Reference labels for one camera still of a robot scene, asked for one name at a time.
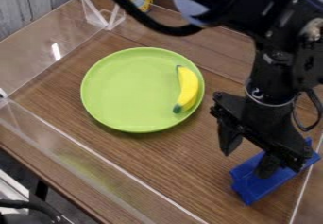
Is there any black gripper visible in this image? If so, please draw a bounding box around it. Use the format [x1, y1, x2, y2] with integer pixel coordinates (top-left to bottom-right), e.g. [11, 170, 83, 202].
[211, 92, 314, 179]

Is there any blue plastic block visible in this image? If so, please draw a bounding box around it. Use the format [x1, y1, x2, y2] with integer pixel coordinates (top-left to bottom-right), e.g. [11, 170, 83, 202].
[228, 136, 323, 207]

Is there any yellow toy banana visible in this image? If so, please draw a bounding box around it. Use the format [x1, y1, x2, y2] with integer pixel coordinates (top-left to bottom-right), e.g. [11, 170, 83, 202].
[174, 65, 199, 113]

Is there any clear acrylic front wall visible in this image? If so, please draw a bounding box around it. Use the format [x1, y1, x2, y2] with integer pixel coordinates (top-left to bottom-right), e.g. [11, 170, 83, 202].
[0, 89, 210, 224]

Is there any black cable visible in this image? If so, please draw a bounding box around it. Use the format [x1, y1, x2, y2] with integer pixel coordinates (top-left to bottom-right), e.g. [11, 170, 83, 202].
[0, 198, 60, 224]

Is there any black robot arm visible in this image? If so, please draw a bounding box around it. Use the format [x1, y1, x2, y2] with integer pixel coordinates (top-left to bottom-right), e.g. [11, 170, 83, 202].
[114, 0, 323, 179]

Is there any green plate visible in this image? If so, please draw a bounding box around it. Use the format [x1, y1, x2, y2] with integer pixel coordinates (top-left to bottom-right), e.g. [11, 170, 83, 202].
[80, 47, 206, 133]

